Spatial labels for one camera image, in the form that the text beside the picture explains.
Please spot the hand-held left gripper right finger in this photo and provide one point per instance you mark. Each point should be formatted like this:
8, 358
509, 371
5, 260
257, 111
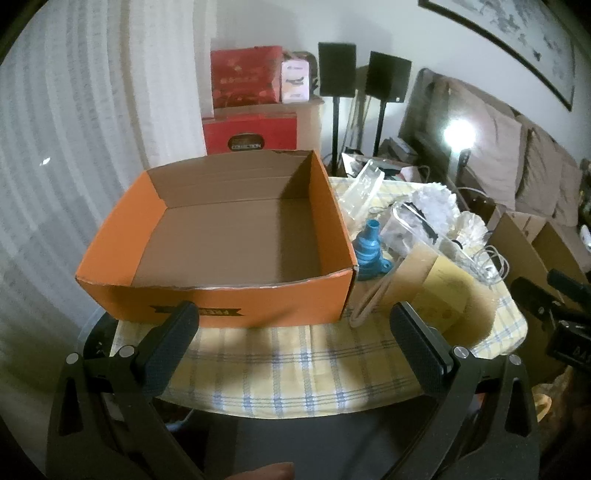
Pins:
415, 348

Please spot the clear plastic tray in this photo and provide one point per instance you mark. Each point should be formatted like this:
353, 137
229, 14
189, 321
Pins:
364, 182

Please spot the clear plastic wrap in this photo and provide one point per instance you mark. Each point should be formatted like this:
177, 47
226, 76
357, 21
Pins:
464, 258

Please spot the red box with oval label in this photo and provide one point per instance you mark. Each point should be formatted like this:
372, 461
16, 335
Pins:
263, 129

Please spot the white feather shuttlecock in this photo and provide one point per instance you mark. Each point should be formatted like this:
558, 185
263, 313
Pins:
473, 228

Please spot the brown paper envelope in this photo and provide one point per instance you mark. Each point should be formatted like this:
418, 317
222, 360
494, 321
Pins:
438, 286

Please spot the large beige cushion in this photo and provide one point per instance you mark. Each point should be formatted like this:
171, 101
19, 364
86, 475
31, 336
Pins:
494, 152

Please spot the blue plastic fitting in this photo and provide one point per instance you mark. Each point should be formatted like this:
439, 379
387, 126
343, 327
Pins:
367, 251

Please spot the pink tissue pack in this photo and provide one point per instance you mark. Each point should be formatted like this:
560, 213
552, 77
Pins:
295, 81

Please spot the yellow plastic bag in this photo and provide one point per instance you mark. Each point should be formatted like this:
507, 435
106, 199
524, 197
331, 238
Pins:
549, 397

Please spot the open brown cardboard box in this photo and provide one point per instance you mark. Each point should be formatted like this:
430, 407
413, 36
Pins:
517, 249

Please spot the framed wall painting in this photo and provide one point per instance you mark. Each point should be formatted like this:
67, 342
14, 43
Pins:
531, 41

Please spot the red patterned gift box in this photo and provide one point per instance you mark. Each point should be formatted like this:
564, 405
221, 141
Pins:
244, 74

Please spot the clear plastic bag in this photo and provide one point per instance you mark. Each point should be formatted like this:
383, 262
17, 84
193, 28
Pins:
355, 161

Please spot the yellow checked tablecloth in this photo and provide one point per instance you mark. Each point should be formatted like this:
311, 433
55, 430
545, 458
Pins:
300, 364

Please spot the black speaker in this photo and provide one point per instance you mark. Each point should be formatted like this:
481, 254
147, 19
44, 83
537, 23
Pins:
337, 69
388, 76

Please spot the white fluffy duster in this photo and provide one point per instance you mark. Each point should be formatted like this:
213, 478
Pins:
434, 196

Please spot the black speaker stand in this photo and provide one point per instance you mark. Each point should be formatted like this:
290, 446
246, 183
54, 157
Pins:
336, 134
379, 129

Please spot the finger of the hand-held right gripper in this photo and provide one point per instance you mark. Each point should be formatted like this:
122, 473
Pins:
531, 295
568, 284

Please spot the bright lamp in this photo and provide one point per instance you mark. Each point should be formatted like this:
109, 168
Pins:
459, 134

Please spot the orange cardboard box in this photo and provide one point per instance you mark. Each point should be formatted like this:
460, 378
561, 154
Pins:
295, 300

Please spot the person's left hand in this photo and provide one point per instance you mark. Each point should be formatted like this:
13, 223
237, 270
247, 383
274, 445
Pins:
272, 470

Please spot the white curtain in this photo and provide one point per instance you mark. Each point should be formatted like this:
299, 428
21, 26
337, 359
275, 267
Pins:
92, 115

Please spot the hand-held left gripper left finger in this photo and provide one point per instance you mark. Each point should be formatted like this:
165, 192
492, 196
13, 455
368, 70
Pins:
173, 339

